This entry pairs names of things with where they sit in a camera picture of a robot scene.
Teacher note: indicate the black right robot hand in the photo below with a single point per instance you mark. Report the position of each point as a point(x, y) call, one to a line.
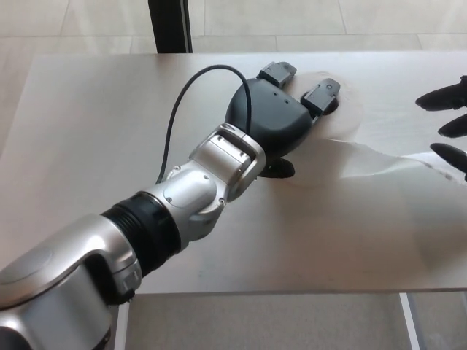
point(447, 98)

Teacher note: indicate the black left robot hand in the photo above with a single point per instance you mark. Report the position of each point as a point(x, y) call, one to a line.
point(270, 113)

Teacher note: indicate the white toilet paper roll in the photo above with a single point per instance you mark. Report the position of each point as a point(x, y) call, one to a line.
point(350, 114)

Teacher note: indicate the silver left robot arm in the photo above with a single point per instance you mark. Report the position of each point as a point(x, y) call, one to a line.
point(189, 189)

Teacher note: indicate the black vertical pillar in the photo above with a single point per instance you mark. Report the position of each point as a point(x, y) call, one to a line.
point(169, 25)

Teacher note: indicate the white metal table leg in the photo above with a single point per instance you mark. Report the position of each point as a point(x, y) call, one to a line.
point(123, 328)
point(409, 321)

